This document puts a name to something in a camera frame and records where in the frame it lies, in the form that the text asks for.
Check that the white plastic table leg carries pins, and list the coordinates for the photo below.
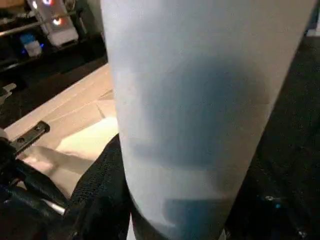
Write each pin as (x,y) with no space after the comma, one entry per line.
(190,100)

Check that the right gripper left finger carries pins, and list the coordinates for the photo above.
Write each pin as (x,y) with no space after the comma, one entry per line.
(102,200)

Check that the blue and white box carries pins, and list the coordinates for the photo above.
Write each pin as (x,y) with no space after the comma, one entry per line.
(30,45)

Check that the white device with lights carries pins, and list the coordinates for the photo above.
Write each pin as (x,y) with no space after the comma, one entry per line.
(60,27)

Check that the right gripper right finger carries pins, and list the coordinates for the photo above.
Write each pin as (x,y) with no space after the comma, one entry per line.
(265,207)

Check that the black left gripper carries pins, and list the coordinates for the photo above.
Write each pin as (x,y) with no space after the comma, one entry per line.
(27,175)

